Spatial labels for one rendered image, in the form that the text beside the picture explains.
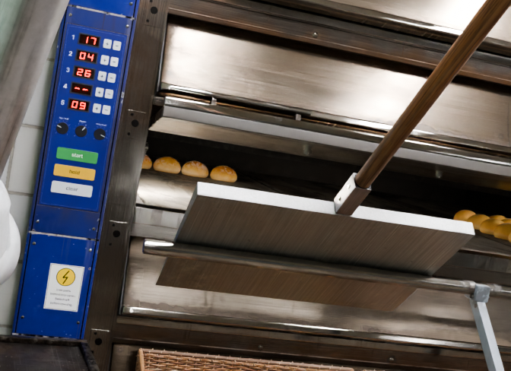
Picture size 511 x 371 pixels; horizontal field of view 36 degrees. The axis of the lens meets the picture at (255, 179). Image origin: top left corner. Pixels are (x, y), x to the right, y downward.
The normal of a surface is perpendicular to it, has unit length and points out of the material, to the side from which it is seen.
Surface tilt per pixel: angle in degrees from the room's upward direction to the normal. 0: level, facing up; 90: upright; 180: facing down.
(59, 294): 90
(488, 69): 90
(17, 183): 90
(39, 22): 107
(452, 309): 70
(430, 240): 139
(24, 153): 90
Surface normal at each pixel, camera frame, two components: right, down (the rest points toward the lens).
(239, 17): 0.25, 0.13
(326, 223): 0.03, 0.83
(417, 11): 0.30, -0.22
